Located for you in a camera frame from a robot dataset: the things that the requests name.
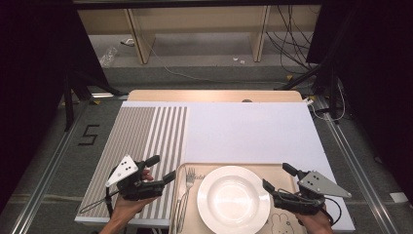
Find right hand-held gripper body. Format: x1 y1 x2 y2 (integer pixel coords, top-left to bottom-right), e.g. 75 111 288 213
272 170 353 215

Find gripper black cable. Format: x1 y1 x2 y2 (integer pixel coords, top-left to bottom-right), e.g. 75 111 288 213
323 196 343 227
104 185 115 218

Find clear plastic wrapper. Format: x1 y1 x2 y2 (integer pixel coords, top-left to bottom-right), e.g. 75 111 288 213
98 47 119 67

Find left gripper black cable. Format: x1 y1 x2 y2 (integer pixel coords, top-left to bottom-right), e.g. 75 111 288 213
104 185 115 218

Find thin cord loop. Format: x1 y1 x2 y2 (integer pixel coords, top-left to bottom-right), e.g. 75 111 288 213
79 190 120 215

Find black curtain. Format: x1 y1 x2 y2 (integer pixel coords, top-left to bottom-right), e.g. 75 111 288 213
0 0 110 213
306 0 413 203

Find white floor tag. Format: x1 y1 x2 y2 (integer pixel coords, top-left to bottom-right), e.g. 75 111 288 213
389 192 409 204

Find metal floor rail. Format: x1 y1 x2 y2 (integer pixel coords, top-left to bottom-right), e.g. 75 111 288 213
11 97 94 234
313 96 398 234

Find grey striped placemat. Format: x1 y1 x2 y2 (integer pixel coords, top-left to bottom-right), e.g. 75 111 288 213
76 105 188 220

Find person's left hand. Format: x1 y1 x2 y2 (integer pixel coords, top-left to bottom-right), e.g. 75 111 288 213
110 169 161 225

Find person's right hand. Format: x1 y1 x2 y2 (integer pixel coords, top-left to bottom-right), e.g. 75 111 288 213
295 208 335 234

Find black metal stand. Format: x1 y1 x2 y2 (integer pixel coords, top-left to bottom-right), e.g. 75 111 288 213
62 71 129 132
274 61 342 122

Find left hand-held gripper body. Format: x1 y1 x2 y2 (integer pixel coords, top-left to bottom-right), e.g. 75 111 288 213
105 155 168 202

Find white board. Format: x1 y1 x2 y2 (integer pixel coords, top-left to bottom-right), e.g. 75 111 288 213
74 100 357 233

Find metal fork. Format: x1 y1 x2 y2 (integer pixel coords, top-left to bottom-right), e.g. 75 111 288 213
176 167 197 234

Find white plate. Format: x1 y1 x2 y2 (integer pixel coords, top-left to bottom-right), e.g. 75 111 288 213
197 165 272 234

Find light wooden bench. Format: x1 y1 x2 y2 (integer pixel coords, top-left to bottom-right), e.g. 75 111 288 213
77 4 322 65

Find bundle of black cables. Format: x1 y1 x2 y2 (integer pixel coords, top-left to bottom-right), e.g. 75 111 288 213
266 4 320 76

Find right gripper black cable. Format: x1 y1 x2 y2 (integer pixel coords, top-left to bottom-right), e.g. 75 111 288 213
323 196 343 227

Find light wooden tray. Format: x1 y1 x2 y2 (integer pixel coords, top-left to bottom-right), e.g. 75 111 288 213
169 162 308 234

